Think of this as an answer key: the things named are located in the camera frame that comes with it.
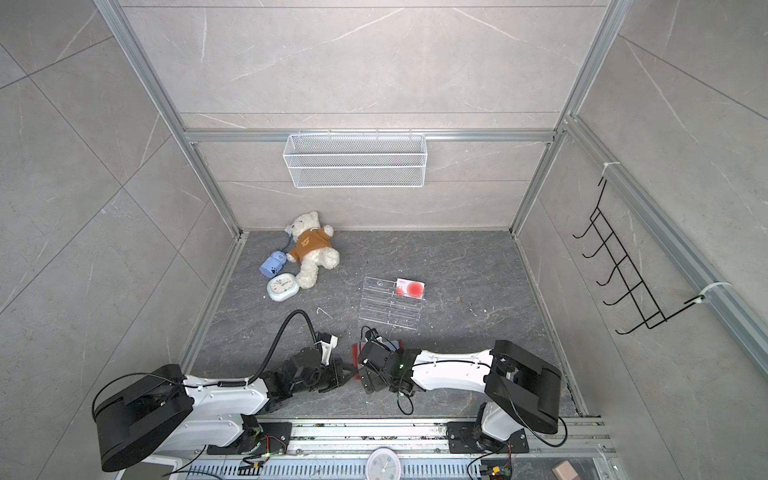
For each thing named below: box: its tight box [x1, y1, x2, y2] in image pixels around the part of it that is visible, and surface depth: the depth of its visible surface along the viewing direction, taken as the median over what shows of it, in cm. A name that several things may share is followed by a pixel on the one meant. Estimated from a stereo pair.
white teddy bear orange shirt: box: [284, 210, 340, 289], surface depth 106 cm
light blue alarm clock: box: [266, 272, 300, 302], surface depth 102 cm
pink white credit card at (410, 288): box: [395, 278, 425, 299], surface depth 94 cm
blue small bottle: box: [259, 250, 287, 279], surface depth 106 cm
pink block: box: [552, 460, 579, 480], surface depth 69 cm
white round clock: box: [365, 447, 402, 480], surface depth 69 cm
